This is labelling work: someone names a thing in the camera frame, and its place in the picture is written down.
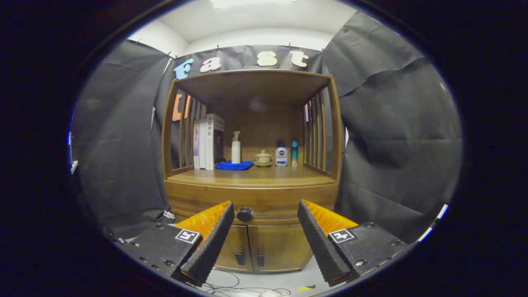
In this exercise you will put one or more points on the wooden cabinet door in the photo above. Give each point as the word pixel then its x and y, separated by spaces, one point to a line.
pixel 280 247
pixel 237 243

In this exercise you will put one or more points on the lavender book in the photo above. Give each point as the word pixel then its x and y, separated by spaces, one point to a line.
pixel 196 144

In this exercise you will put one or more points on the thin white book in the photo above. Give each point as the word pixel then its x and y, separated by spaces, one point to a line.
pixel 202 144

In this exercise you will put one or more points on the thick white book dark cover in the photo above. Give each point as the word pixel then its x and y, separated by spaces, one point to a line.
pixel 212 144

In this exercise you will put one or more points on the white pump bottle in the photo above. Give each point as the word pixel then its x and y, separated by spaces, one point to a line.
pixel 236 152

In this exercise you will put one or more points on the wooden drawer with black knob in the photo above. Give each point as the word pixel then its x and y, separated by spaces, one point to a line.
pixel 268 198

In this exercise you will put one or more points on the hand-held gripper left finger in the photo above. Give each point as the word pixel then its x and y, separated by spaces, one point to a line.
pixel 214 243

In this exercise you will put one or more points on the teal slim bottle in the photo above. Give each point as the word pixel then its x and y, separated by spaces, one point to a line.
pixel 294 153

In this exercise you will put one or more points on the blue folded cloth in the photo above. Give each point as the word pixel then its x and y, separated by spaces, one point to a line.
pixel 234 166

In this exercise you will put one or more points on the wooden cabinet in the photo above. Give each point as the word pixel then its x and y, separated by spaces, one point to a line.
pixel 255 86

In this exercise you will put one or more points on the white bottle blue cap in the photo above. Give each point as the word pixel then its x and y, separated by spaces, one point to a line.
pixel 281 156

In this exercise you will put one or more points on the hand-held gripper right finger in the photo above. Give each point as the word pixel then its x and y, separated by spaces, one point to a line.
pixel 321 247

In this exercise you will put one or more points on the wooden countertop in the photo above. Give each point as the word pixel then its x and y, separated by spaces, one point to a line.
pixel 268 175

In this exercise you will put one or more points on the beige lidded tea cup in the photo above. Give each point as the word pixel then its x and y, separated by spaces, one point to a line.
pixel 263 159

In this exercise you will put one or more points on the yellow floor tape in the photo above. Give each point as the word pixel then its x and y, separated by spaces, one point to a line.
pixel 305 288

